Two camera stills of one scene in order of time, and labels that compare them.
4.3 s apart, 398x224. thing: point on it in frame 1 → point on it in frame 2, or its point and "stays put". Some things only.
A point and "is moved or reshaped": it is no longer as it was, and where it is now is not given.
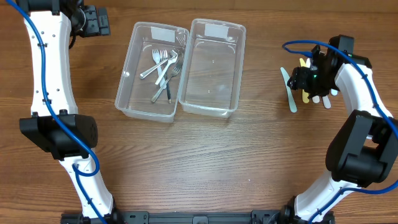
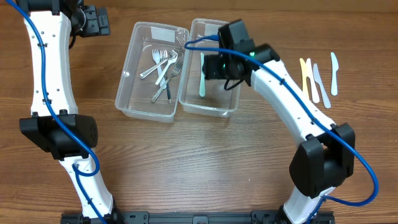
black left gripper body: [101, 22] stays put
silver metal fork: [175, 71] stays put
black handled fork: [168, 93] stays put
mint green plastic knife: [286, 78] is moved or reshaped
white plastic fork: [163, 83] stays put
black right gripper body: [298, 78] → [210, 66]
